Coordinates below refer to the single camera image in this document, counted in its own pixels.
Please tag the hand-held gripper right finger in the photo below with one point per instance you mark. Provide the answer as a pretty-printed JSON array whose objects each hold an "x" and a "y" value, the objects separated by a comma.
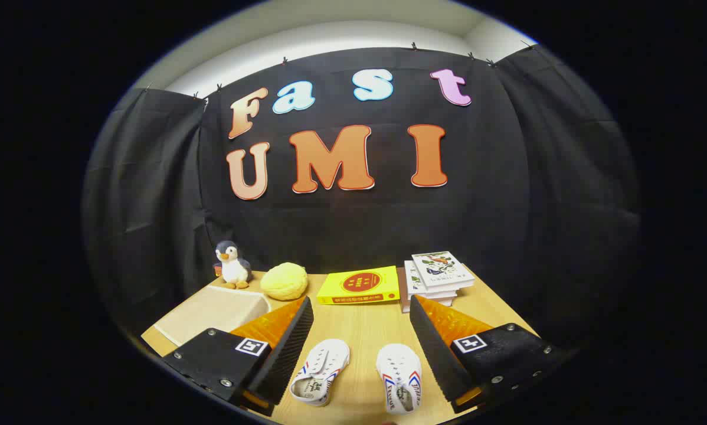
[{"x": 433, "y": 348}]

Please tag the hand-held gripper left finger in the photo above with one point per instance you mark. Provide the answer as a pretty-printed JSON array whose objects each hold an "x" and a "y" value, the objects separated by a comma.
[{"x": 288, "y": 354}]

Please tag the white canvas shoe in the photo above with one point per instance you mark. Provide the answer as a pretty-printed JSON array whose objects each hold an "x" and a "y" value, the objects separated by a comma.
[
  {"x": 324, "y": 366},
  {"x": 398, "y": 369}
]

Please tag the beige storage box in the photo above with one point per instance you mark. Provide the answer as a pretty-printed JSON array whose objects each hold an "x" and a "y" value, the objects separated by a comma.
[{"x": 212, "y": 310}]

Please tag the yellow round plush toy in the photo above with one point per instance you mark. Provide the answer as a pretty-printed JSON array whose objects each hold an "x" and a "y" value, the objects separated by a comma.
[{"x": 284, "y": 282}]

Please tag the yellow book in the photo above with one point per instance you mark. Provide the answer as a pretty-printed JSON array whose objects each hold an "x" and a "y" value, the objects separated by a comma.
[{"x": 359, "y": 284}]

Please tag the penguin plush toy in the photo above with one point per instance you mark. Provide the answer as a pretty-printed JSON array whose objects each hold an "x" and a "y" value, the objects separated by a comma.
[{"x": 233, "y": 268}]

